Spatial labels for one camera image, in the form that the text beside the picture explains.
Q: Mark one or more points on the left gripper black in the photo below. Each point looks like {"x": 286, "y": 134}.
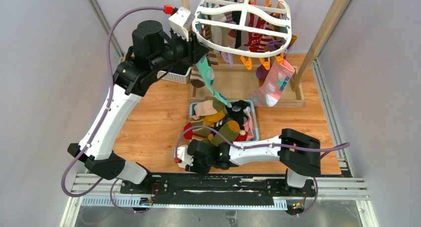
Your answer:
{"x": 194, "y": 48}

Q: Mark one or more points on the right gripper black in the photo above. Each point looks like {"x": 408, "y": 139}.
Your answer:
{"x": 195, "y": 168}

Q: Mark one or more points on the mint green sock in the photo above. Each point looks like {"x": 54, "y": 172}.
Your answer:
{"x": 207, "y": 74}

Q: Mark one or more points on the white oval sock hanger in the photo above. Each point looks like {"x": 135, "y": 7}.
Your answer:
{"x": 274, "y": 12}

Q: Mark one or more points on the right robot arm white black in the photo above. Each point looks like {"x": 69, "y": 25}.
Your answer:
{"x": 299, "y": 152}

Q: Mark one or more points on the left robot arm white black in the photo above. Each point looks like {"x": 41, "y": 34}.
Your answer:
{"x": 152, "y": 51}

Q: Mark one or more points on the striped olive sock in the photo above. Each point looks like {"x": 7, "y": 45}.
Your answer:
{"x": 199, "y": 133}

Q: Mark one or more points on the red sock in basket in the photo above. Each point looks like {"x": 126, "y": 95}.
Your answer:
{"x": 187, "y": 132}

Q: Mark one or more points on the olive green sock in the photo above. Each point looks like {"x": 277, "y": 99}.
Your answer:
{"x": 228, "y": 131}

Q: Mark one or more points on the white laundry basket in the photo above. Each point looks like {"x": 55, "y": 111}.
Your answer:
{"x": 174, "y": 77}

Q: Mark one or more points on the blue sock basket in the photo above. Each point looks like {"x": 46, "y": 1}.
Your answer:
{"x": 255, "y": 130}

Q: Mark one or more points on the black sock in basket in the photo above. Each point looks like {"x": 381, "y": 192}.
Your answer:
{"x": 237, "y": 112}

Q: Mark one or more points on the red patterned sock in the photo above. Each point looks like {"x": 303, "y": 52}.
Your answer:
{"x": 257, "y": 42}

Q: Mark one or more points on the pink sock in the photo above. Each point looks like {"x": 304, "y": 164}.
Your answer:
{"x": 275, "y": 83}

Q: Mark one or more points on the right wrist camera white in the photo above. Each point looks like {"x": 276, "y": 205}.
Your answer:
{"x": 182, "y": 158}

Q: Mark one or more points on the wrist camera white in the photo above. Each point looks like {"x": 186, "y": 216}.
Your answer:
{"x": 182, "y": 158}
{"x": 179, "y": 21}

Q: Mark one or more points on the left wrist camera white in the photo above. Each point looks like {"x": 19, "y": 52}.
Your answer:
{"x": 179, "y": 21}

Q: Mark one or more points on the wooden rack frame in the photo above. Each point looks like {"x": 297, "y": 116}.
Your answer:
{"x": 237, "y": 76}

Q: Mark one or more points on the black mounting base plate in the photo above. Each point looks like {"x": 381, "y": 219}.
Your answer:
{"x": 219, "y": 190}

